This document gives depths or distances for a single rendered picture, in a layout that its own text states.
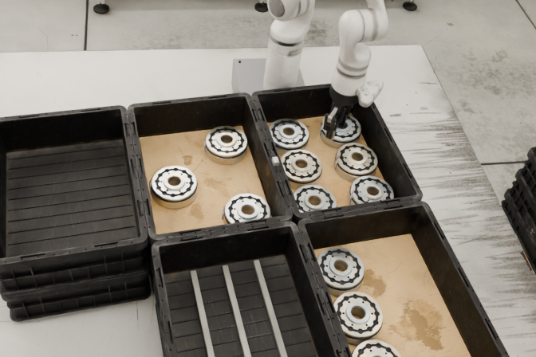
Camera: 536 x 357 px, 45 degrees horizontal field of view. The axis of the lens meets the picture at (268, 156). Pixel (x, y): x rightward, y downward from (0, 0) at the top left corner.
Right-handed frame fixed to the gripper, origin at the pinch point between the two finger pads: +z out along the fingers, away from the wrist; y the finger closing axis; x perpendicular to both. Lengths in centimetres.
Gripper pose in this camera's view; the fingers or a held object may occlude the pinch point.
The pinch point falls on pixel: (336, 127)
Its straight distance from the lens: 163.0
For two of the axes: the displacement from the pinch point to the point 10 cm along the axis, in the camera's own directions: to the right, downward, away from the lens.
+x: 8.5, 4.5, -2.8
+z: -1.1, 6.6, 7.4
